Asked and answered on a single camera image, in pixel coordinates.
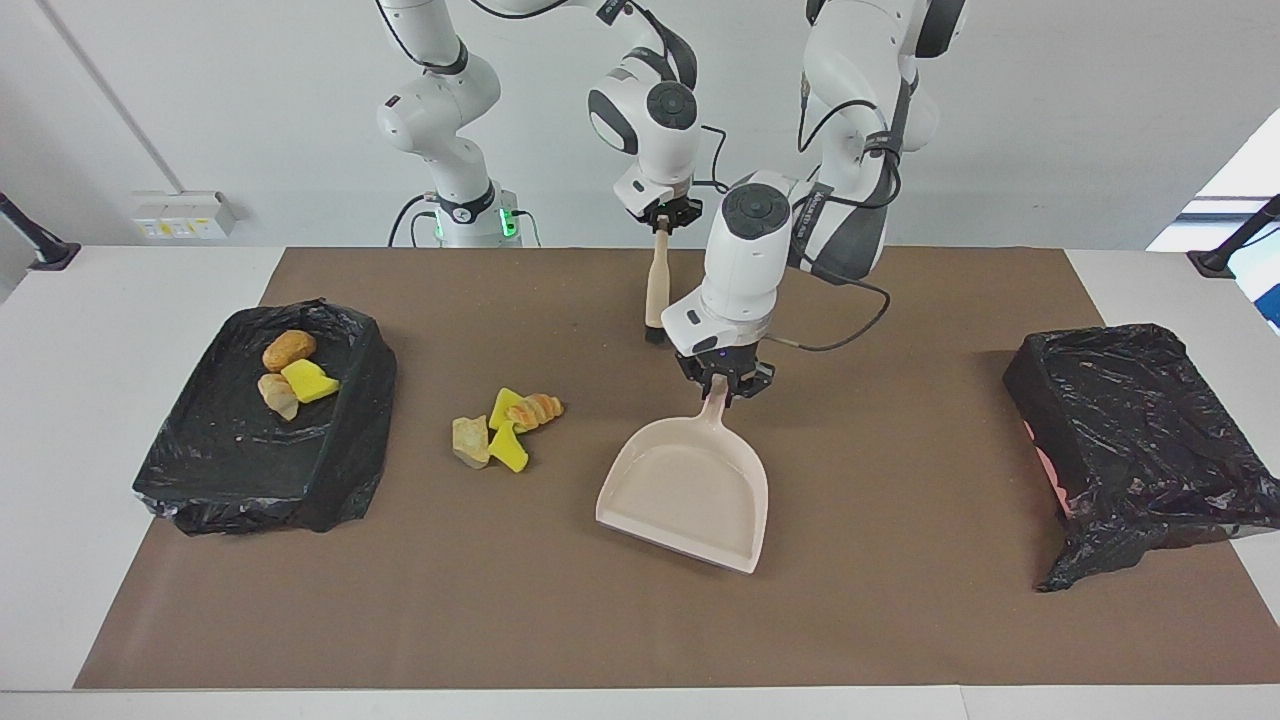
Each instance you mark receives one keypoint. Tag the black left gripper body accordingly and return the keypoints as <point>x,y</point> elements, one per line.
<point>730,365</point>

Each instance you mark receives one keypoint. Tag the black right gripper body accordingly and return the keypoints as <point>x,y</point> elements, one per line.
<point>672,212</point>

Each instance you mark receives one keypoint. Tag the beige hand brush black bristles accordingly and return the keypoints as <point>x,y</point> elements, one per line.
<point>657,285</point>

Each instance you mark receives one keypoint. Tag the beige plastic dustpan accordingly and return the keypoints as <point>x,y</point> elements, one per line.
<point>690,490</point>

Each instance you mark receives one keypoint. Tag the striped toy croissant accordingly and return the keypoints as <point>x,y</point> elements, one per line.
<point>537,410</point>

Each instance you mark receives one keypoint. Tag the yellow green sponge piece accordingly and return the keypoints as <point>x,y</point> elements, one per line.
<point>500,405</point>
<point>310,382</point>
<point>512,456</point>

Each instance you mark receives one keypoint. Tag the beige stone-like chunk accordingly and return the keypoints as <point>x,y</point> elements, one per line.
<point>470,441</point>

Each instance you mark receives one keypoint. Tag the brown toy bread roll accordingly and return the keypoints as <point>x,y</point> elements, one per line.
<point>289,350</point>

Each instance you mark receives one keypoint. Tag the toy croissant half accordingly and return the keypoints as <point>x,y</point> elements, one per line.
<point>275,395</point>

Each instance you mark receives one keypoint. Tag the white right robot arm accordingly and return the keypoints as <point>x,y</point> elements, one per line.
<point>655,140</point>

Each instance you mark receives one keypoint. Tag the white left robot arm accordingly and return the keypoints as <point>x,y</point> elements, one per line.
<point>745,260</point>

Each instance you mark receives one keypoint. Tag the black bag pink bin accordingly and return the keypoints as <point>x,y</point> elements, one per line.
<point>1140,430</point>

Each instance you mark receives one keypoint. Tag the black bag lined bin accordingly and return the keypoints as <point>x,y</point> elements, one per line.
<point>250,460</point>

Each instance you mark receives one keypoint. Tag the brown table mat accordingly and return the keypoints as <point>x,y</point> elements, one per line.
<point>640,630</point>

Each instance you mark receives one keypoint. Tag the black clamp stand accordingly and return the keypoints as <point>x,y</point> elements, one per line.
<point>45,255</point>
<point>1215,262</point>

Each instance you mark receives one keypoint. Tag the bright window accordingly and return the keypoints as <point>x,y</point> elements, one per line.
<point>1240,170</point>

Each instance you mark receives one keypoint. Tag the white wall socket box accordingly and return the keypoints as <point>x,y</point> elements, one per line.
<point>180,215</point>

